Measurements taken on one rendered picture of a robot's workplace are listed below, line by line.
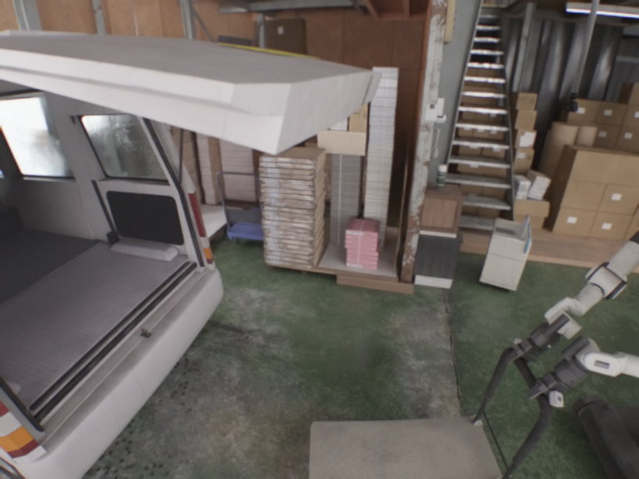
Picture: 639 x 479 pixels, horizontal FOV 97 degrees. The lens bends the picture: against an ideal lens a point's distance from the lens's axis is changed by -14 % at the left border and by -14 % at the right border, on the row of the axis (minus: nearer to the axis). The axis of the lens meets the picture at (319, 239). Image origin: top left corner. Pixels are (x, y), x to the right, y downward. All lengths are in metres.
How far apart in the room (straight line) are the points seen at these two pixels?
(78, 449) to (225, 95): 1.58
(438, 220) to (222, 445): 2.20
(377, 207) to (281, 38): 4.42
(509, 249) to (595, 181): 1.86
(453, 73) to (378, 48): 3.47
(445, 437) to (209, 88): 1.78
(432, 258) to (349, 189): 0.98
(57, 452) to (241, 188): 3.67
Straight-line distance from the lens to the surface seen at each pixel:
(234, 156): 4.51
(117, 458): 2.21
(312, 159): 2.63
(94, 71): 0.42
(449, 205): 2.77
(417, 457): 1.78
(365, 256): 2.99
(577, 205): 4.67
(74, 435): 1.70
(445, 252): 2.95
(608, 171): 4.67
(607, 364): 1.35
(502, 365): 1.63
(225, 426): 2.10
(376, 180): 3.07
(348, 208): 3.20
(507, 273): 3.20
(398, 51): 6.70
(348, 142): 3.02
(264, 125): 0.38
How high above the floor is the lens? 1.75
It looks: 28 degrees down
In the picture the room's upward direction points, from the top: straight up
